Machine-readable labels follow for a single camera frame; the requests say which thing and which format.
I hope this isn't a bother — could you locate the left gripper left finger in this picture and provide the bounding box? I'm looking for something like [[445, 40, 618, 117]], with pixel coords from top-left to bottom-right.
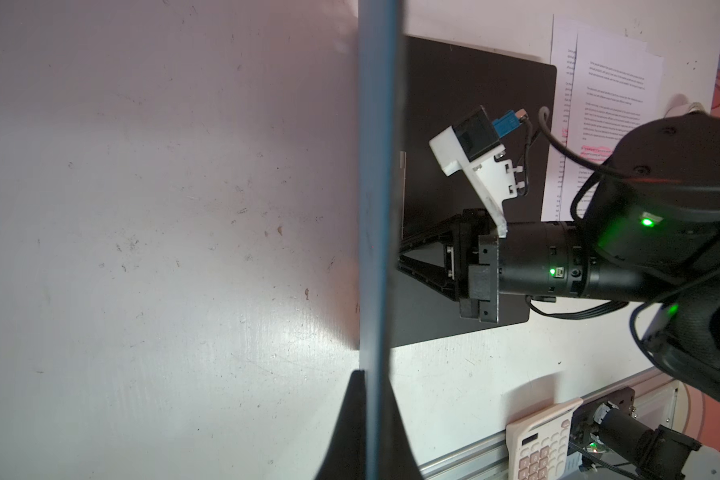
[[315, 370, 367, 480]]

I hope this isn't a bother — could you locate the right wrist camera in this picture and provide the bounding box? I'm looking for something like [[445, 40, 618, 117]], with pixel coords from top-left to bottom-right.
[[429, 107, 534, 238]]

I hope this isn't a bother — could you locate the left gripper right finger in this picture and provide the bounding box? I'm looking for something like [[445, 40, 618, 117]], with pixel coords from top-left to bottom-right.
[[386, 382, 423, 480]]

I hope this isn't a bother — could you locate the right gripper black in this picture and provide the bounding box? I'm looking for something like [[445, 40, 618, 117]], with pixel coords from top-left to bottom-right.
[[397, 209, 499, 323]]

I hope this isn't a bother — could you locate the printed paper sheet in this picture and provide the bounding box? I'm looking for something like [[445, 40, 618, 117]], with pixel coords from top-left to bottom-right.
[[541, 16, 578, 221], [560, 26, 665, 220]]

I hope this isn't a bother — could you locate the blue folder black inside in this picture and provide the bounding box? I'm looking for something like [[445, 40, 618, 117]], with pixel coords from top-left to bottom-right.
[[357, 1, 557, 479]]

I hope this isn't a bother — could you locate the pink white calculator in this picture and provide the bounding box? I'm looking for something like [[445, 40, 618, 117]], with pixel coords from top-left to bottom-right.
[[505, 398, 583, 480]]

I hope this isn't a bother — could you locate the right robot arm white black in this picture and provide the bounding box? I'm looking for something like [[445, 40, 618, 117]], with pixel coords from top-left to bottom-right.
[[398, 112, 720, 403]]

